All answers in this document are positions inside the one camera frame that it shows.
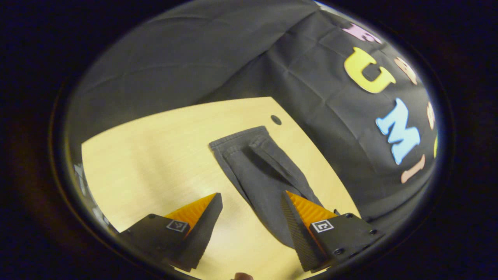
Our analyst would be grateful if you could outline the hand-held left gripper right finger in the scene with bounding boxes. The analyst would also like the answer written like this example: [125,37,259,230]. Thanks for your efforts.
[281,191,386,273]

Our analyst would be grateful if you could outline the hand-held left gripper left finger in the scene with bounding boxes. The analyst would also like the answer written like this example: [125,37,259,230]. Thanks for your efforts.
[119,192,223,272]

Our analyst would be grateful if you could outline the dark grey jeans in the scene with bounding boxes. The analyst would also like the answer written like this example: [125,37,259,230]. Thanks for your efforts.
[209,126,340,249]

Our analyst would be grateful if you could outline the black backdrop cloth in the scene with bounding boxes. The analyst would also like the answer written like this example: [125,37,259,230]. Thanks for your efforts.
[64,0,438,222]

